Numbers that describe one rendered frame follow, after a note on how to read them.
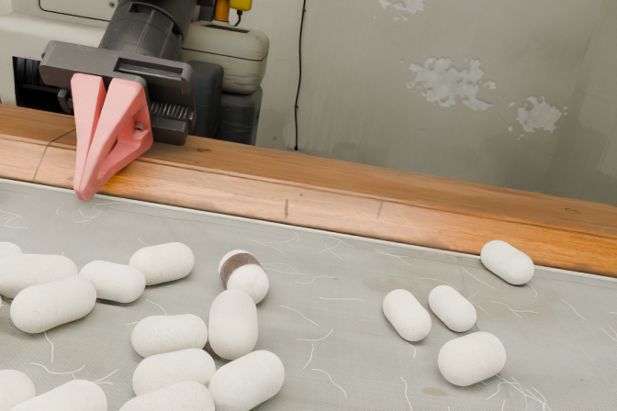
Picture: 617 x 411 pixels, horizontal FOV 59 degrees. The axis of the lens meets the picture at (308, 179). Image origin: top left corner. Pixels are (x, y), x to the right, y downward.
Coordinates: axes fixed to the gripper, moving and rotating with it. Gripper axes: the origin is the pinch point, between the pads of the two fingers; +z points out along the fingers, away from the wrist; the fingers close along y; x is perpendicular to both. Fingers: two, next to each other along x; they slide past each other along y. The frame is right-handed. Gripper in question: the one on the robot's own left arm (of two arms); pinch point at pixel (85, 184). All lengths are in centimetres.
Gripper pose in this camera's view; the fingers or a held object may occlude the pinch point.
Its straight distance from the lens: 38.3
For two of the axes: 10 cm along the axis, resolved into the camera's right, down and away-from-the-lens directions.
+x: -1.2, 5.3, 8.4
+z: -1.2, 8.3, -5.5
